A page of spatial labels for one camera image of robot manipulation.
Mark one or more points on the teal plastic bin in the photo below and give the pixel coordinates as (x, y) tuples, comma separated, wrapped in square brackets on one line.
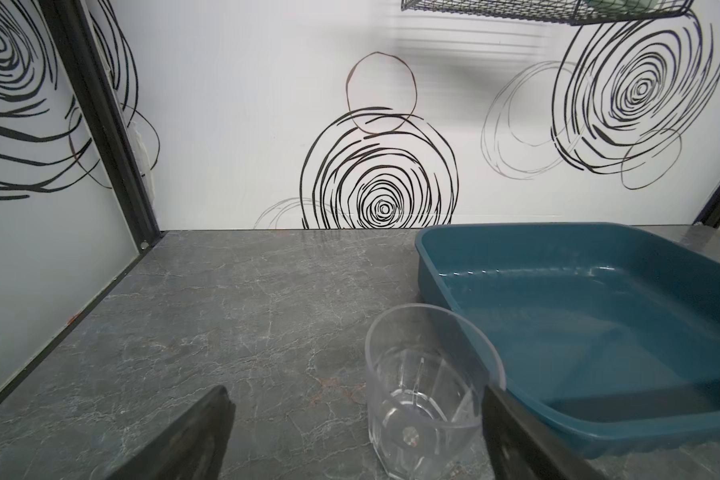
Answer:
[(608, 334)]

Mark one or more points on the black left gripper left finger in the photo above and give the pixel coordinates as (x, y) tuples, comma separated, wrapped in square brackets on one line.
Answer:
[(192, 447)]

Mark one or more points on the black corner frame post left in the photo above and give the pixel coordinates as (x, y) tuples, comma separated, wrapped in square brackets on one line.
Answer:
[(69, 26)]

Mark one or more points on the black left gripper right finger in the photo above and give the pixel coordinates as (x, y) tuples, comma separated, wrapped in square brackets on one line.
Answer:
[(521, 447)]

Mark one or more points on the black wire wall basket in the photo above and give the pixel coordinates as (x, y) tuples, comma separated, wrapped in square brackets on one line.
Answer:
[(572, 12)]

